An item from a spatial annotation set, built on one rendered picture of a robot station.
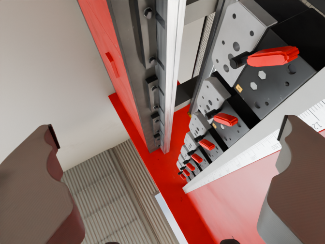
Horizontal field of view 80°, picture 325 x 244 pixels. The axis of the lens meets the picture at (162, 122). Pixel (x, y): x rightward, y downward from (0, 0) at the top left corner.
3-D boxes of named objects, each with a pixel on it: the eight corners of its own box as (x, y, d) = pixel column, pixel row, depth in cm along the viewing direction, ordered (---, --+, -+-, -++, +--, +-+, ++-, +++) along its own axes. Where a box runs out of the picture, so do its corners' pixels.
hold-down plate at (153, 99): (144, 79, 90) (148, 83, 89) (155, 74, 91) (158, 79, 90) (149, 108, 117) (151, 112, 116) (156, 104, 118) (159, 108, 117)
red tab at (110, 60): (105, 53, 108) (110, 62, 105) (108, 52, 108) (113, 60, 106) (111, 70, 122) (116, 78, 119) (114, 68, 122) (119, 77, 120)
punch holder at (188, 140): (186, 131, 85) (208, 164, 79) (202, 122, 86) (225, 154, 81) (183, 142, 98) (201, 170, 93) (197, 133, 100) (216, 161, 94)
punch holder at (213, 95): (204, 75, 48) (248, 130, 42) (232, 61, 49) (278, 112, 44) (195, 104, 61) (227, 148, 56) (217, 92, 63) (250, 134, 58)
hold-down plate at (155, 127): (150, 115, 127) (152, 119, 126) (157, 112, 128) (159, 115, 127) (152, 131, 154) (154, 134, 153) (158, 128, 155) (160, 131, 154)
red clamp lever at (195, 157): (198, 164, 78) (187, 155, 87) (206, 159, 78) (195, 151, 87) (197, 161, 77) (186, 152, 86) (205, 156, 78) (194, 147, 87)
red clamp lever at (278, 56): (285, 67, 22) (230, 69, 31) (311, 53, 23) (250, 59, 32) (282, 52, 22) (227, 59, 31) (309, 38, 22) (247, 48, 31)
